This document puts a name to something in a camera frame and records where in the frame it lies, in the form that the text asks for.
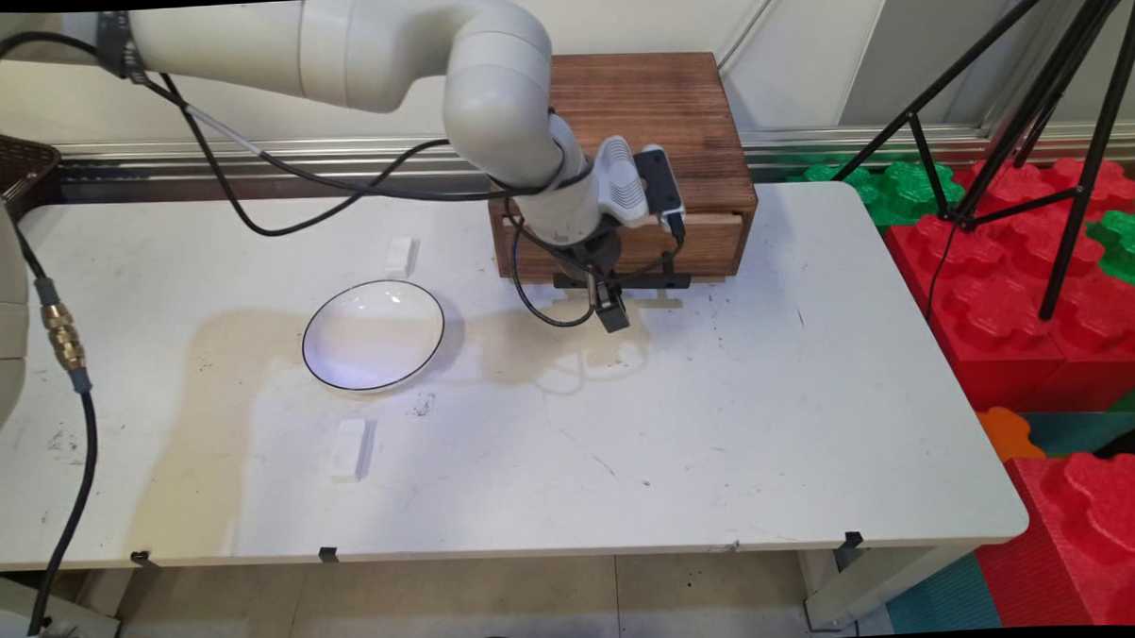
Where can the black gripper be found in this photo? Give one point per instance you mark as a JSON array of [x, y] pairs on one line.
[[598, 252]]

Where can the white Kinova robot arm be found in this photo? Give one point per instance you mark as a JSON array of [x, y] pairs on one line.
[[379, 52]]

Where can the dark wooden cabinet box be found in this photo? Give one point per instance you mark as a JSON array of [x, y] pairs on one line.
[[673, 107]]

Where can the small white rectangular block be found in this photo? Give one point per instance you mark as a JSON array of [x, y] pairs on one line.
[[349, 449], [399, 257]]

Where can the white plate with black rim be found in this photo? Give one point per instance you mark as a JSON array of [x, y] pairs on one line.
[[372, 337]]

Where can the grey metal table leg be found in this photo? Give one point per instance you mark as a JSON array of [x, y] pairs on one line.
[[860, 587], [68, 620]]

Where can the large red foam block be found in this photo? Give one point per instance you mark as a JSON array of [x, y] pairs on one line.
[[1002, 313]]

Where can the orange foam piece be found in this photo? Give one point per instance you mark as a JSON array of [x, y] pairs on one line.
[[1006, 433]]

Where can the teal foam mat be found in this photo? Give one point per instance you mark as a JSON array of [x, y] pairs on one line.
[[1072, 431]]

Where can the black tripod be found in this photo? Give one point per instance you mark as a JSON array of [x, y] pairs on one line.
[[1050, 85]]

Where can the small green foam block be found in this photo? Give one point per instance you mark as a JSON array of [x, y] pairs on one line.
[[1120, 243]]

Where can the red foam block with knobs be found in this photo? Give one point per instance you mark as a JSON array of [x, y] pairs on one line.
[[1094, 537]]

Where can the brown wicker basket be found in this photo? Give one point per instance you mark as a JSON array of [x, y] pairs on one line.
[[19, 168]]

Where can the white ribbed camera mount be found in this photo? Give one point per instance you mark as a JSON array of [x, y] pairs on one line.
[[617, 180]]

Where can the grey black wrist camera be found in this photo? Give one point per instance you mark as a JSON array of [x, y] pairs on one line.
[[659, 184]]

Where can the aluminium window rail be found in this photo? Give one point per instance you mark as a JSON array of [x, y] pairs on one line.
[[335, 162]]

